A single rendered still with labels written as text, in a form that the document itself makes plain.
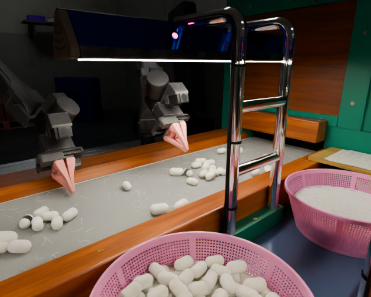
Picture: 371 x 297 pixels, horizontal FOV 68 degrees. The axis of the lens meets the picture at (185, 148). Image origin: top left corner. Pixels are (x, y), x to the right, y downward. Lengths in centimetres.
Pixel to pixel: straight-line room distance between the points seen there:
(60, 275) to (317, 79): 90
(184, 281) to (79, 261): 15
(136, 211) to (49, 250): 17
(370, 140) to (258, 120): 36
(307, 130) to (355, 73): 21
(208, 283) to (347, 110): 72
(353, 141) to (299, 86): 25
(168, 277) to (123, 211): 21
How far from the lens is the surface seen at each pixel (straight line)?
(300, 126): 98
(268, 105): 55
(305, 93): 105
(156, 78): 75
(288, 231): 68
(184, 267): 46
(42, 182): 76
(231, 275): 46
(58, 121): 66
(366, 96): 97
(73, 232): 56
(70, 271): 43
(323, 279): 58
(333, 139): 101
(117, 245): 46
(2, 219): 67
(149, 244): 45
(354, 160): 89
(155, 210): 56
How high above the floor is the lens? 103
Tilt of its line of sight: 17 degrees down
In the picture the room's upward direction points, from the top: straight up
